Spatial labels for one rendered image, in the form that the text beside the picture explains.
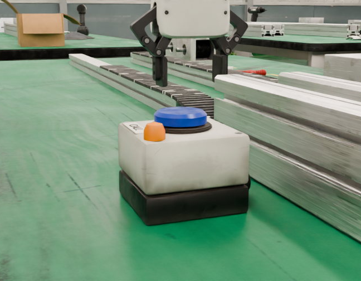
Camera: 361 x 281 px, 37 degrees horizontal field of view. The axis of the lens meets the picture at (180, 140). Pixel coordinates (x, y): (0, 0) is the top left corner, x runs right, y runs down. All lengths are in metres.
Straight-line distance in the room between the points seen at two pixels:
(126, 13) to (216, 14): 11.13
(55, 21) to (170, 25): 1.95
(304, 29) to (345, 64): 3.51
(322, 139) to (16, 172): 0.29
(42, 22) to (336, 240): 2.34
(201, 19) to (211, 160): 0.37
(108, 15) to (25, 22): 9.16
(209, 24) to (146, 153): 0.39
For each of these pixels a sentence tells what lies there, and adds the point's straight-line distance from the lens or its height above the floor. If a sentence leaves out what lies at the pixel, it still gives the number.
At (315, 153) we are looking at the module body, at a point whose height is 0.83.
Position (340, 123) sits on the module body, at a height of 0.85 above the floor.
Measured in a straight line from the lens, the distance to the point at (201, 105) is 0.71.
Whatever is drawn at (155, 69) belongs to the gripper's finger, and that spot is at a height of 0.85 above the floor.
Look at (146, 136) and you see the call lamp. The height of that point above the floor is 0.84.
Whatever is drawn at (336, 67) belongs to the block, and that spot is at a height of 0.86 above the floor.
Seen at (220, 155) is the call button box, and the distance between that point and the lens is 0.39.
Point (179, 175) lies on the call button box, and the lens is 0.38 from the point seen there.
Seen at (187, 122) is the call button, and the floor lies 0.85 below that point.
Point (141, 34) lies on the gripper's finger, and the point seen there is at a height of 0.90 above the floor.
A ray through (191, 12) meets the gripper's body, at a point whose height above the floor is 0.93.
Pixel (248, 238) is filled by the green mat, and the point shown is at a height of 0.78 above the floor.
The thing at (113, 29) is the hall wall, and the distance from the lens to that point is 11.78.
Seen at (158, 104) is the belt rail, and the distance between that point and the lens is 0.83.
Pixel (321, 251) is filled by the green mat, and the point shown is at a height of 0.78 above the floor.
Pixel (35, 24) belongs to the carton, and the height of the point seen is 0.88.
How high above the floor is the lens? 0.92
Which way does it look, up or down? 13 degrees down
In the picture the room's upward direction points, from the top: straight up
